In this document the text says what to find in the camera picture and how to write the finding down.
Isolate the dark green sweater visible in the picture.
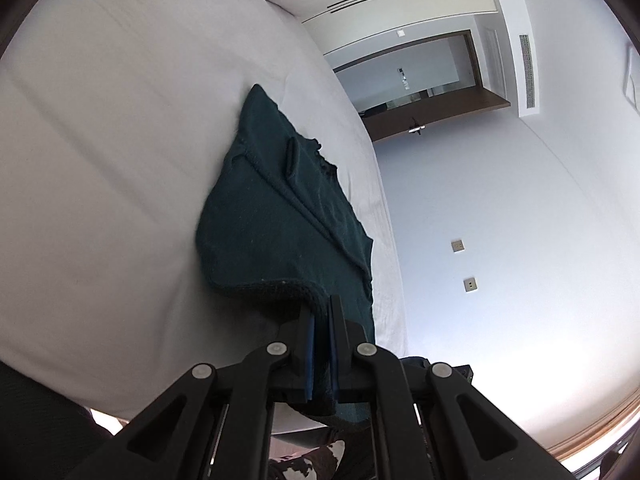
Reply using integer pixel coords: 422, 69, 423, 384
194, 82, 378, 428

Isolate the dark brown door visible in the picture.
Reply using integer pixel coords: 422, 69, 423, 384
362, 87, 511, 142

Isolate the white bed sheet mattress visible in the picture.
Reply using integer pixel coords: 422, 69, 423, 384
1, 0, 408, 419

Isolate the ceiling air vent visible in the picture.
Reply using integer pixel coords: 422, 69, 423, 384
520, 35, 536, 110

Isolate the wall switch plate near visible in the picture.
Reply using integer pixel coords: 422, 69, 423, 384
463, 278, 477, 292

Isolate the wall switch plate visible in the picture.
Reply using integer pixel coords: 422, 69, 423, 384
463, 278, 477, 292
451, 240, 465, 252

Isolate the wall switch plate far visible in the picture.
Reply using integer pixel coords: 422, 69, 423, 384
451, 240, 465, 252

